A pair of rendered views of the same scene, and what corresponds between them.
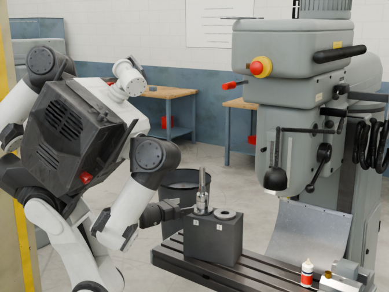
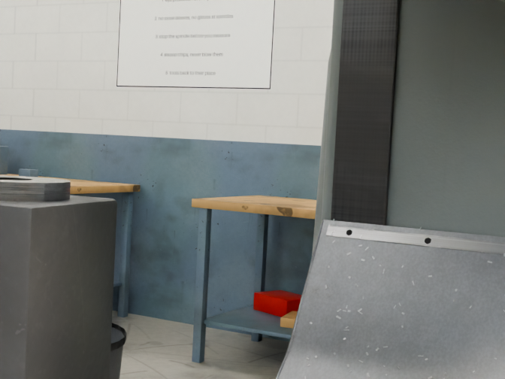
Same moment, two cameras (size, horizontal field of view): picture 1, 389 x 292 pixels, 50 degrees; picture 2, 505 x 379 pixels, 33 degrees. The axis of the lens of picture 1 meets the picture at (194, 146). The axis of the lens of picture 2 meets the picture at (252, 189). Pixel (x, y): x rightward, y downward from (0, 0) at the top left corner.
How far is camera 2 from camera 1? 115 cm
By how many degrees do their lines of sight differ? 14
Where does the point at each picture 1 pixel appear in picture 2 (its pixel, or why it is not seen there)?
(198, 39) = (146, 68)
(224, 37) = (207, 64)
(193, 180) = not seen: hidden behind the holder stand
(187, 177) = not seen: hidden behind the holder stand
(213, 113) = (173, 243)
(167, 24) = (76, 34)
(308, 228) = (445, 336)
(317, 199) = (480, 204)
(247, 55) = not seen: outside the picture
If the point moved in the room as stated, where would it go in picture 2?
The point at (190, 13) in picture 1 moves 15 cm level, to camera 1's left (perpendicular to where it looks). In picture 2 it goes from (131, 10) to (109, 9)
